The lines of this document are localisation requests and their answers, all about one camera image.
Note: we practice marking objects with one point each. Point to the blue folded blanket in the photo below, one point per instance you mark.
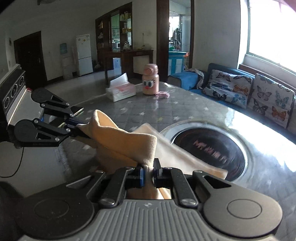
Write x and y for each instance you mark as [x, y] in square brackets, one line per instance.
[185, 80]

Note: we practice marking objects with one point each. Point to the white refrigerator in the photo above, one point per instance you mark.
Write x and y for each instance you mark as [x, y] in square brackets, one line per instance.
[83, 51]

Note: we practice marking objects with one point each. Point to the white tissue box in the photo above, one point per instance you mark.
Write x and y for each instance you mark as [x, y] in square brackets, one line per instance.
[120, 88]

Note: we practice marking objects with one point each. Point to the butterfly cushion near window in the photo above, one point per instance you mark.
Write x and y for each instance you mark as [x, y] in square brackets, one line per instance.
[272, 100]

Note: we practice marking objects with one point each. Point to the cream white garment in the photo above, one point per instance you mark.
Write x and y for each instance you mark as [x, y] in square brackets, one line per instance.
[117, 148]

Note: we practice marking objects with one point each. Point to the blue cabinet in doorway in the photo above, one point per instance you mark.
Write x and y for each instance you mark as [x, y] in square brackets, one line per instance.
[176, 62]

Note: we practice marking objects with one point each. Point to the dark wooden cabinet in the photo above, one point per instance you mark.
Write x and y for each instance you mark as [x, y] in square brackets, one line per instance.
[114, 36]

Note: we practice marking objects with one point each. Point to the pink cartoon water bottle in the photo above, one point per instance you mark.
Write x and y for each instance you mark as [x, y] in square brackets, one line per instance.
[150, 79]

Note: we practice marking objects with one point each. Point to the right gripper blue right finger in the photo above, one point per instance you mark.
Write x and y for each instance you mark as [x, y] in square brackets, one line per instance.
[174, 180]

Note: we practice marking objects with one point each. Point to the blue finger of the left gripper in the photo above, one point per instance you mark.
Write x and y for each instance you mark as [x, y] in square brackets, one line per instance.
[36, 133]
[54, 105]

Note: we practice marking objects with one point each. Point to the water dispenser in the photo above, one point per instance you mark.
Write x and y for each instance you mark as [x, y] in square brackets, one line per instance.
[66, 61]

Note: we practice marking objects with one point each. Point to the black induction cooktop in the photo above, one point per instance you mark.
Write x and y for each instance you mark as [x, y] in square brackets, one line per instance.
[212, 144]

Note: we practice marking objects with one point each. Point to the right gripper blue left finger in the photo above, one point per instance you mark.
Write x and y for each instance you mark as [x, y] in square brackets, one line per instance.
[118, 183]

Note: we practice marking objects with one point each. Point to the grey quilted table cover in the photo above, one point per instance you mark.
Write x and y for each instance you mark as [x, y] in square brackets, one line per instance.
[269, 167]

